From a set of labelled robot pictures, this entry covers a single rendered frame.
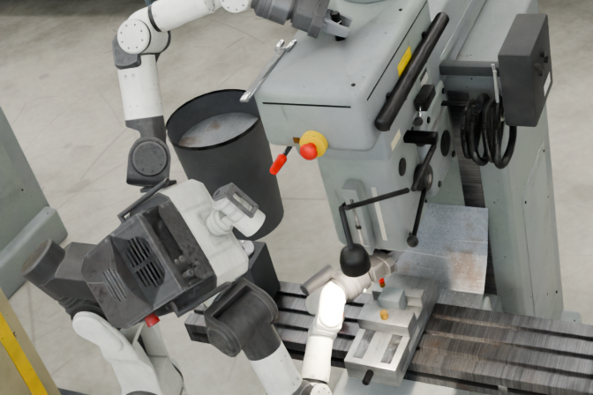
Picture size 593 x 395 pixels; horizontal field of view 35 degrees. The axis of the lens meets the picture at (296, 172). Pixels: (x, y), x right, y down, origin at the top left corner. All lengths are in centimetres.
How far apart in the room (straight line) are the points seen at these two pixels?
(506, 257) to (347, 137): 107
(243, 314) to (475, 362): 74
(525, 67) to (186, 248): 89
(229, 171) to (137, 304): 227
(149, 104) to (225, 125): 241
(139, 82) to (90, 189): 329
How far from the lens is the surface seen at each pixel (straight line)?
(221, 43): 646
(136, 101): 221
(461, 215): 286
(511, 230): 288
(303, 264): 445
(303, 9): 210
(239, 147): 431
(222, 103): 468
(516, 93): 235
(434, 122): 243
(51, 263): 239
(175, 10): 217
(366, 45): 210
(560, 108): 514
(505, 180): 276
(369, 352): 261
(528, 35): 236
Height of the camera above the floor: 291
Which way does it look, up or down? 36 degrees down
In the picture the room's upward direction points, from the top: 16 degrees counter-clockwise
